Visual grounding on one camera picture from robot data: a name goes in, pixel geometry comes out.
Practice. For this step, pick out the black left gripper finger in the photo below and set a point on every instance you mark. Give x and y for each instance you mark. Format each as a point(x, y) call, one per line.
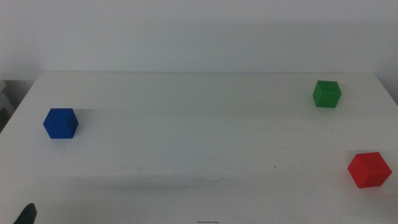
point(27, 215)

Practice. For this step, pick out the blue cube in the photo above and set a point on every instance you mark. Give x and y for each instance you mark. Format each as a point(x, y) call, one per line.
point(60, 124)

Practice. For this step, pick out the green cube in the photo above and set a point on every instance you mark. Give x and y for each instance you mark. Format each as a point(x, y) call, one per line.
point(326, 95)

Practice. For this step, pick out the red cube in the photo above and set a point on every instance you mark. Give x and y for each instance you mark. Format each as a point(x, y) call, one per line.
point(368, 171)

